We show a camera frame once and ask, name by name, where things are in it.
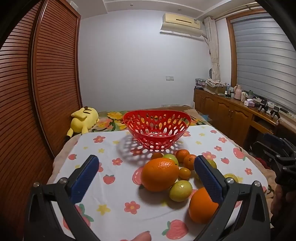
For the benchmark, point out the wooden sideboard cabinet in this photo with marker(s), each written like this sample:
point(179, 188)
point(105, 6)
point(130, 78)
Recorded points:
point(222, 111)

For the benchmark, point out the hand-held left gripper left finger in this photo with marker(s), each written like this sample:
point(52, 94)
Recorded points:
point(84, 178)

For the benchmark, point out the white wall socket strip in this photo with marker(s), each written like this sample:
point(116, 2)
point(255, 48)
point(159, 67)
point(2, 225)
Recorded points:
point(172, 105)

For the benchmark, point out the wooden louvered wardrobe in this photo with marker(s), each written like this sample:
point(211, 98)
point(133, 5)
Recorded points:
point(46, 81)

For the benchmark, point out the pink tissue box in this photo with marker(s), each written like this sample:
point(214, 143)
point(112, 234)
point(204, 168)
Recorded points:
point(249, 103)

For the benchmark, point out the blue plastic bag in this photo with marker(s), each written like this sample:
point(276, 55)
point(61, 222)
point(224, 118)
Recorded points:
point(206, 117)

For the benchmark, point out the green apple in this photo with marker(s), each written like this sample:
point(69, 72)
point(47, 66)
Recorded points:
point(170, 158)

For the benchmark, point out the white wall switch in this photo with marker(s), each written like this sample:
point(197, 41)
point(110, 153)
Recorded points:
point(170, 77)

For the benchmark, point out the white cup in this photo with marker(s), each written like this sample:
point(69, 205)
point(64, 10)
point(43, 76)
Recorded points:
point(244, 96)

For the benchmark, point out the wooden window frame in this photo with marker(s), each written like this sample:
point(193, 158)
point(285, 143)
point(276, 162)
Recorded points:
point(232, 51)

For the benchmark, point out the small white fan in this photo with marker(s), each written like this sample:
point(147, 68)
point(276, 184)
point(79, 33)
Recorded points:
point(211, 73)

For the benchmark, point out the person's right hand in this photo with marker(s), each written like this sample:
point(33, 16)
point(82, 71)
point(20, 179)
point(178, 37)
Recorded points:
point(283, 204)

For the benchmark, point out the cream curtain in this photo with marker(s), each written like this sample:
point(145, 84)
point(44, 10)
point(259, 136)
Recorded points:
point(214, 51)

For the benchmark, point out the person's left hand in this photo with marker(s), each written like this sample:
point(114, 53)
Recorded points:
point(143, 236)

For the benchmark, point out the red perforated plastic basket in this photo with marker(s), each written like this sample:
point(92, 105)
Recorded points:
point(126, 121)

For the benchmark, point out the floral blanket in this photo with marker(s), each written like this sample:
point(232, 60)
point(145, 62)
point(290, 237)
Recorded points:
point(111, 120)

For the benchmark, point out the large orange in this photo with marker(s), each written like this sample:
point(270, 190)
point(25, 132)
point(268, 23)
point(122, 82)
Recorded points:
point(200, 208)
point(159, 175)

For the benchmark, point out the clear plastic organizer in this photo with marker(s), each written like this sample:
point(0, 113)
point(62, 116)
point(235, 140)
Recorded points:
point(200, 83)

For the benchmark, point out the grey window blind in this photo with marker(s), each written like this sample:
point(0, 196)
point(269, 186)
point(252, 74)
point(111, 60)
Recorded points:
point(261, 58)

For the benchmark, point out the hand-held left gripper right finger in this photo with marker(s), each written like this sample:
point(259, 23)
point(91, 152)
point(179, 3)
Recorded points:
point(208, 180)

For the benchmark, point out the pink kettle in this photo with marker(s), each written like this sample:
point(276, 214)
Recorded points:
point(237, 92)

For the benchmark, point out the wall air conditioner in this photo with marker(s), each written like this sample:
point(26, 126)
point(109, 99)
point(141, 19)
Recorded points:
point(180, 23)

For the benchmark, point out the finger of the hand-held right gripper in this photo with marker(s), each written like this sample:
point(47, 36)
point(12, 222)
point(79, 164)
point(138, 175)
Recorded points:
point(263, 150)
point(271, 139)

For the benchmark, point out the small tangerine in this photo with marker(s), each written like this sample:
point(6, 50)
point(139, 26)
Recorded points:
point(156, 155)
point(184, 173)
point(181, 154)
point(189, 162)

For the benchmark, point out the white strawberry print cloth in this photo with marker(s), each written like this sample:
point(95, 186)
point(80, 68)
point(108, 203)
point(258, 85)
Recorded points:
point(115, 185)

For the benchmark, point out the patterned fabric box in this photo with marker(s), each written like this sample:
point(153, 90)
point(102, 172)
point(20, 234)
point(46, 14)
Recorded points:
point(216, 85)

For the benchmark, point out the yellow plush toy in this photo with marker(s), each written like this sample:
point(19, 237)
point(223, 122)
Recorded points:
point(83, 118)

